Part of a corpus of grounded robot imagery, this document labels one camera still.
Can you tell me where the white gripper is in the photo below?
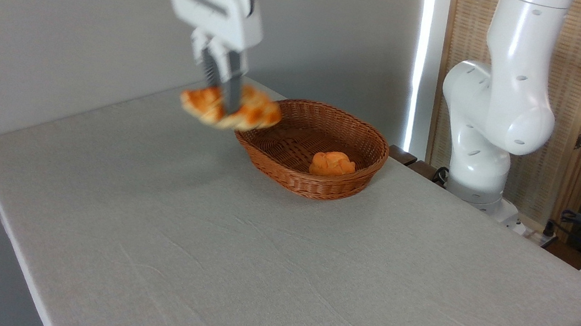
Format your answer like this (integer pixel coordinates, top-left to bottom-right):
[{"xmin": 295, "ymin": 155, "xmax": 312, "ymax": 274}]
[{"xmin": 144, "ymin": 0, "xmax": 268, "ymax": 118}]

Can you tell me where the long braided bread loaf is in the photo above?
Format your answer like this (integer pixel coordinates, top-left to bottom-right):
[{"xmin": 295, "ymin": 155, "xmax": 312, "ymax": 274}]
[{"xmin": 177, "ymin": 77, "xmax": 286, "ymax": 137}]

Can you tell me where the small round orange bread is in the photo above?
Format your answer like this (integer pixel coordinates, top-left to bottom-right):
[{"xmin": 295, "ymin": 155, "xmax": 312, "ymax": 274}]
[{"xmin": 309, "ymin": 148, "xmax": 359, "ymax": 181}]

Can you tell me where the brown wicker basket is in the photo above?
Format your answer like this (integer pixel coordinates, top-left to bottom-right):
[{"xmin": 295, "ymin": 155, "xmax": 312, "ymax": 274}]
[{"xmin": 227, "ymin": 91, "xmax": 396, "ymax": 209}]

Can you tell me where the grey tablecloth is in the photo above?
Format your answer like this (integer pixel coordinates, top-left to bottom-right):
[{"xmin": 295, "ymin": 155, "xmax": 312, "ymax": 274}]
[{"xmin": 0, "ymin": 49, "xmax": 581, "ymax": 326}]

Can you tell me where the dark wooden side table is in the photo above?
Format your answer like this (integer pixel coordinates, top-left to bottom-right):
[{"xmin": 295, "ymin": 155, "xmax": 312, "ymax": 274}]
[{"xmin": 385, "ymin": 144, "xmax": 453, "ymax": 190}]

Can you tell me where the white power strip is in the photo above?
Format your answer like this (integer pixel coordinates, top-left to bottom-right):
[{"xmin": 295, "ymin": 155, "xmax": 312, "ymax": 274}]
[{"xmin": 512, "ymin": 218, "xmax": 561, "ymax": 249}]

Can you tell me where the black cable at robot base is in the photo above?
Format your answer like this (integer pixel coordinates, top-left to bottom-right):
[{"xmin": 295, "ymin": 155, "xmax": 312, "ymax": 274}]
[{"xmin": 430, "ymin": 165, "xmax": 451, "ymax": 186}]

